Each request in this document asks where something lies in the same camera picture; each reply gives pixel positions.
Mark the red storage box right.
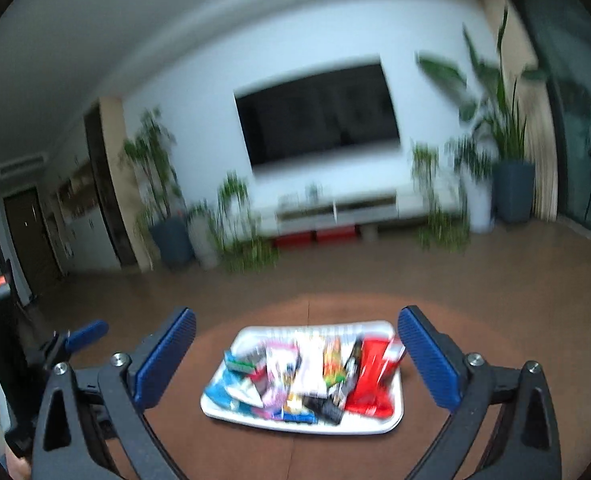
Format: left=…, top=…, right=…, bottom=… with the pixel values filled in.
left=315, top=226, right=358, bottom=244

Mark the green-edged seed bag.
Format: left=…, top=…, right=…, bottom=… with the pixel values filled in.
left=224, top=347, right=266, bottom=375

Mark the left plant in white pot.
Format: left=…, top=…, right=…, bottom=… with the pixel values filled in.
left=187, top=200, right=220, bottom=270

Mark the tall plant in blue pot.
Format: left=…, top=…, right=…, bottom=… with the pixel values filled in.
left=416, top=9, right=547, bottom=224

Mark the plant in white pot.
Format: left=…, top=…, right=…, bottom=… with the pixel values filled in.
left=187, top=200, right=220, bottom=270
left=447, top=134, right=498, bottom=234

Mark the orange candy bag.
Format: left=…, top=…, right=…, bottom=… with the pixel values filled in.
left=323, top=336, right=356, bottom=388

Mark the pink snack packet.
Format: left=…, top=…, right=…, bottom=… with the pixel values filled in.
left=250, top=340, right=300, bottom=418

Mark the white snack packet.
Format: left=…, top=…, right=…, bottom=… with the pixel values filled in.
left=290, top=336, right=328, bottom=398

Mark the yellow blue snack packet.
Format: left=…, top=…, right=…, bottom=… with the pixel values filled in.
left=278, top=394, right=318, bottom=425

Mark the red storage box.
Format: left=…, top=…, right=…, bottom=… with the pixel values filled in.
left=274, top=232, right=314, bottom=249
left=315, top=226, right=358, bottom=244

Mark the black snack packet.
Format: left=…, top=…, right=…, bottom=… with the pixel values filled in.
left=302, top=337, right=361, bottom=426

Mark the left plant in blue pot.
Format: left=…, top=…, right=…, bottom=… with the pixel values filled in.
left=120, top=107, right=194, bottom=269

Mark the light blue snack bag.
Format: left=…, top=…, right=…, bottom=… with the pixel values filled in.
left=204, top=372, right=258, bottom=415

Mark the wooden display cabinet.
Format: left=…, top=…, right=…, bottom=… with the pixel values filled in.
left=41, top=96, right=152, bottom=273

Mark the red snack bag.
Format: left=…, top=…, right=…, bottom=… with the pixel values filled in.
left=345, top=337, right=405, bottom=419

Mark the person's left hand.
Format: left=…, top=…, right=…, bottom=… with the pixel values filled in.
left=4, top=445, right=32, bottom=480

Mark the white TV console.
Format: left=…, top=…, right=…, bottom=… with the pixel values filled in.
left=254, top=184, right=467, bottom=241

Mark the red storage box left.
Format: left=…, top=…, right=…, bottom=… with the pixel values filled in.
left=274, top=232, right=314, bottom=249

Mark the wall-mounted black television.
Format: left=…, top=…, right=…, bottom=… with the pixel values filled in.
left=234, top=61, right=401, bottom=168

